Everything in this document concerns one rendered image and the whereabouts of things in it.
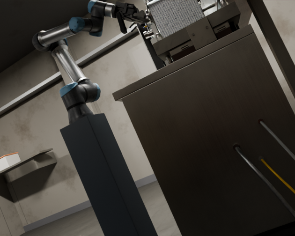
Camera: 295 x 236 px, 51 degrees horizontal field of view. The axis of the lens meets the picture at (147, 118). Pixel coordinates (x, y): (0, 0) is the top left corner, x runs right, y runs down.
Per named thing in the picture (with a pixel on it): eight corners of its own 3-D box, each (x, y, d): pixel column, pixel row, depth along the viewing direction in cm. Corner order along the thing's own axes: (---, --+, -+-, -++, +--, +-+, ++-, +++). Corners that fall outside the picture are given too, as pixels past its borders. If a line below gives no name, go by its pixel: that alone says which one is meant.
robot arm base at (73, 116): (65, 127, 176) (58, 111, 177) (79, 124, 190) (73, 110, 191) (85, 116, 171) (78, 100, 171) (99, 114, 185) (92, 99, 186)
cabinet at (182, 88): (212, 170, 378) (183, 106, 385) (263, 149, 364) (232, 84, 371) (199, 279, 133) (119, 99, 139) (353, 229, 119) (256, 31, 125)
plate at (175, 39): (163, 61, 156) (158, 50, 157) (238, 23, 148) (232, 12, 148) (157, 55, 141) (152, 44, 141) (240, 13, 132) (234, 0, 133)
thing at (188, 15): (170, 55, 160) (155, 23, 161) (212, 33, 155) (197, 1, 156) (170, 55, 159) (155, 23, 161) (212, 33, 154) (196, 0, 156)
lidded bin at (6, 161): (22, 162, 585) (18, 151, 586) (9, 166, 553) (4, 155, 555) (8, 170, 599) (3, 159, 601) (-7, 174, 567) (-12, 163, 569)
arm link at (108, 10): (103, 14, 171) (108, 18, 179) (111, 16, 170) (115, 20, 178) (106, 1, 170) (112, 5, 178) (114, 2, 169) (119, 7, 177)
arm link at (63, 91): (62, 111, 180) (53, 90, 181) (78, 107, 191) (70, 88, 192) (74, 103, 173) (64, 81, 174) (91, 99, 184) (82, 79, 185)
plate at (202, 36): (196, 50, 137) (186, 28, 138) (217, 40, 135) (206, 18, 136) (195, 49, 134) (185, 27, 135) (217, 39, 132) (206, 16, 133)
